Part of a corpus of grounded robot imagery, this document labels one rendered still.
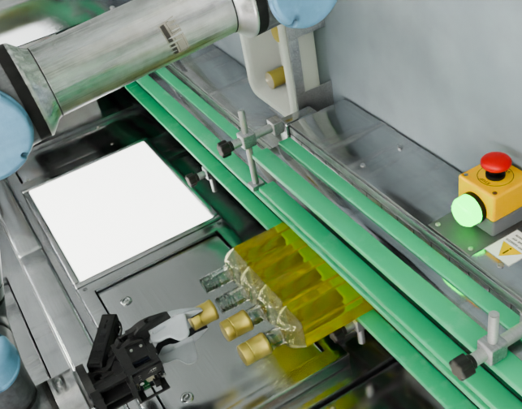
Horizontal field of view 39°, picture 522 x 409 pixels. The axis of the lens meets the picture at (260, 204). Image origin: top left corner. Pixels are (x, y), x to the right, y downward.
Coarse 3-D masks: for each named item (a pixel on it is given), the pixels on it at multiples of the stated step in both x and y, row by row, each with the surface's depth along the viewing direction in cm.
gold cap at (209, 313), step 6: (210, 300) 119; (198, 306) 118; (204, 306) 118; (210, 306) 118; (204, 312) 117; (210, 312) 117; (216, 312) 118; (192, 318) 117; (198, 318) 117; (204, 318) 117; (210, 318) 118; (216, 318) 118; (192, 324) 117; (198, 324) 117; (204, 324) 118
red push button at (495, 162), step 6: (486, 156) 97; (492, 156) 97; (498, 156) 97; (504, 156) 97; (486, 162) 96; (492, 162) 96; (498, 162) 96; (504, 162) 96; (510, 162) 96; (486, 168) 96; (492, 168) 96; (498, 168) 96; (504, 168) 96; (492, 174) 98; (498, 174) 98
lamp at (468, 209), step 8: (472, 192) 99; (456, 200) 99; (464, 200) 98; (472, 200) 98; (480, 200) 98; (456, 208) 98; (464, 208) 97; (472, 208) 97; (480, 208) 97; (456, 216) 99; (464, 216) 98; (472, 216) 97; (480, 216) 98; (464, 224) 99; (472, 224) 98
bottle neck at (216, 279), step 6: (216, 270) 125; (222, 270) 124; (204, 276) 124; (210, 276) 123; (216, 276) 123; (222, 276) 124; (228, 276) 124; (204, 282) 123; (210, 282) 123; (216, 282) 123; (222, 282) 124; (204, 288) 125; (210, 288) 123; (216, 288) 124
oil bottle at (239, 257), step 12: (276, 228) 128; (288, 228) 128; (252, 240) 127; (264, 240) 126; (276, 240) 126; (288, 240) 125; (228, 252) 126; (240, 252) 125; (252, 252) 124; (264, 252) 124; (228, 264) 124; (240, 264) 123
